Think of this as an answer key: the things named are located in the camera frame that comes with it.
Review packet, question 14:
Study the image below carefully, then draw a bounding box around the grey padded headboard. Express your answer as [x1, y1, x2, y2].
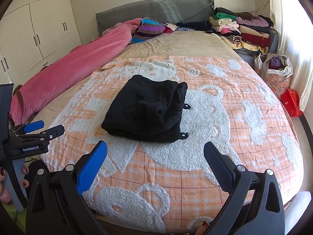
[95, 0, 216, 37]

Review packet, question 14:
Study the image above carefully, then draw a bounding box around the white wardrobe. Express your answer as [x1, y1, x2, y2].
[0, 0, 82, 89]

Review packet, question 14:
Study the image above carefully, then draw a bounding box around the floral cloth bag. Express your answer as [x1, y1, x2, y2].
[254, 52, 294, 99]

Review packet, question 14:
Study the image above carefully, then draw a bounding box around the person's left hand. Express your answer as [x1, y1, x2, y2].
[0, 165, 31, 205]

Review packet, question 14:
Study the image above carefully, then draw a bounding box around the black wall cable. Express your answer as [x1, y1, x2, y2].
[249, 0, 271, 14]

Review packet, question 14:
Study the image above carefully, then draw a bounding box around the white curtain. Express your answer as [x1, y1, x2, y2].
[268, 0, 313, 112]

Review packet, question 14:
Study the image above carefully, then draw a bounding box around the beige bed sheet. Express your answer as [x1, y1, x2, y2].
[23, 31, 250, 128]

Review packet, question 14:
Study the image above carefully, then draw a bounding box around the green cloth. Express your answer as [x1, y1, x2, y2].
[5, 203, 25, 228]

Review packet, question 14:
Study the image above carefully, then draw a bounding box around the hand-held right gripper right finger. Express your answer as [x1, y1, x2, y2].
[204, 141, 285, 235]

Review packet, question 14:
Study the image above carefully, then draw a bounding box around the orange bear blanket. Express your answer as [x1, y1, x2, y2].
[37, 55, 305, 234]

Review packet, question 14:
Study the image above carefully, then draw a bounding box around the person's left leg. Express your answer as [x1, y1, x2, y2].
[24, 160, 50, 177]

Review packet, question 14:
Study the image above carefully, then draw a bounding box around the black t-shirt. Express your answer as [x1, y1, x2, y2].
[101, 75, 188, 144]

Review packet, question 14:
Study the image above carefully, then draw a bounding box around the red bag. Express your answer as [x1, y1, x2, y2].
[280, 89, 302, 117]

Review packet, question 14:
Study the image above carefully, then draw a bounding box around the stack of folded clothes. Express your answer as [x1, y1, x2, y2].
[209, 7, 274, 51]

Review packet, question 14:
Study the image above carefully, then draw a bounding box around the dark navy garment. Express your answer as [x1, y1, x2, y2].
[176, 22, 212, 32]

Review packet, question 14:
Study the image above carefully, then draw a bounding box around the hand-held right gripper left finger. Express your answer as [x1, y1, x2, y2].
[26, 140, 108, 235]

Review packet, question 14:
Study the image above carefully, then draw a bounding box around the pink fleece quilt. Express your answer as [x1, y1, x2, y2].
[10, 18, 143, 125]

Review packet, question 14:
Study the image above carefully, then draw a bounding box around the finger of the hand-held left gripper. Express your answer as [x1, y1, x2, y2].
[23, 121, 45, 133]
[40, 124, 65, 140]

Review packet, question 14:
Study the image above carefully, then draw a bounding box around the striped colourful blanket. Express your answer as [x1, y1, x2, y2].
[131, 17, 178, 45]

